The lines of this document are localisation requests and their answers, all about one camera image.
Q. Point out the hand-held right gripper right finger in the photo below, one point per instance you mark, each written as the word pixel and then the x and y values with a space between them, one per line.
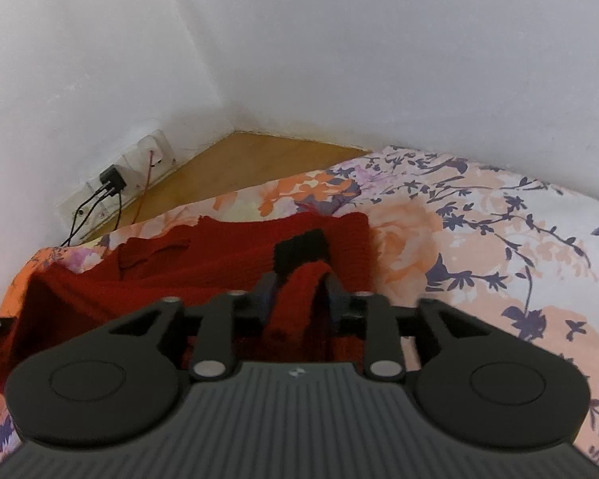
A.
pixel 339 304

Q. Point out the white wall socket plate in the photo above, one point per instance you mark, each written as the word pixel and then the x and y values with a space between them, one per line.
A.
pixel 144 159

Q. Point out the floral bedsheet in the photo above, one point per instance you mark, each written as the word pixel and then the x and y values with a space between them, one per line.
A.
pixel 479 239

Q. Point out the red knit cardigan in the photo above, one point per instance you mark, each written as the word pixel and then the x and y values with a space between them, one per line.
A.
pixel 204 259

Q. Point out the wooden bed headboard ledge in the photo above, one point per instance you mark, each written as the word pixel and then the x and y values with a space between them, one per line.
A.
pixel 239 164

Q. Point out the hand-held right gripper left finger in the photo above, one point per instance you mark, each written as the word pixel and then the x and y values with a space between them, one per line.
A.
pixel 259 307

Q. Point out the black plug-in charger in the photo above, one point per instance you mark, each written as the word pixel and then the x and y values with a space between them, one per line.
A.
pixel 112 178

